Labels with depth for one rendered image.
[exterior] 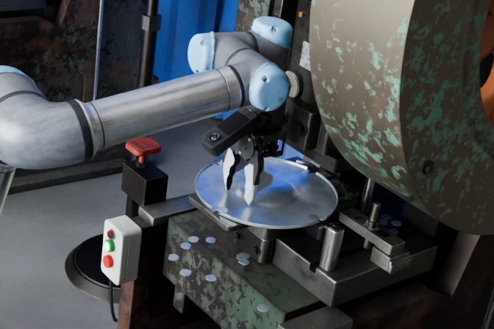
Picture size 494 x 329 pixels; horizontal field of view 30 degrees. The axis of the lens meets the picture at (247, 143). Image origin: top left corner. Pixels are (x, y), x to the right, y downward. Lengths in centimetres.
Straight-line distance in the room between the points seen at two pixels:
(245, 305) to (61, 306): 106
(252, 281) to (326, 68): 63
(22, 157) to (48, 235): 174
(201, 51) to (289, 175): 44
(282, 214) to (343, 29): 61
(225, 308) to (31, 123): 70
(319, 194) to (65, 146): 66
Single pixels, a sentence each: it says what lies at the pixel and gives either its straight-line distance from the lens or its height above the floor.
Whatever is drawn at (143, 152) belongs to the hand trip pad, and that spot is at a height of 76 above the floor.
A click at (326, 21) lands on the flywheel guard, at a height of 128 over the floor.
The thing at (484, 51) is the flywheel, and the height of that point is 123.
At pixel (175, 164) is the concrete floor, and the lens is 367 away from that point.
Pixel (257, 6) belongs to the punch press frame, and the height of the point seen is 113.
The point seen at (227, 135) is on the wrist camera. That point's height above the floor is 94.
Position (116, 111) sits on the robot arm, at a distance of 142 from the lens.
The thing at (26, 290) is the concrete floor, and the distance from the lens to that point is 288.
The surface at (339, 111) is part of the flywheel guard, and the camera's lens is 135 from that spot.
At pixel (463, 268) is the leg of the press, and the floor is 65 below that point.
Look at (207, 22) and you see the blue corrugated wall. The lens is 408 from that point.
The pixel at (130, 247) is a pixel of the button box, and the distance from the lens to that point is 200.
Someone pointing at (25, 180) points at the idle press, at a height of 3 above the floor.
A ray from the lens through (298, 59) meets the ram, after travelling 182.
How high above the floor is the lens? 165
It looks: 25 degrees down
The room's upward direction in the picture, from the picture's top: 9 degrees clockwise
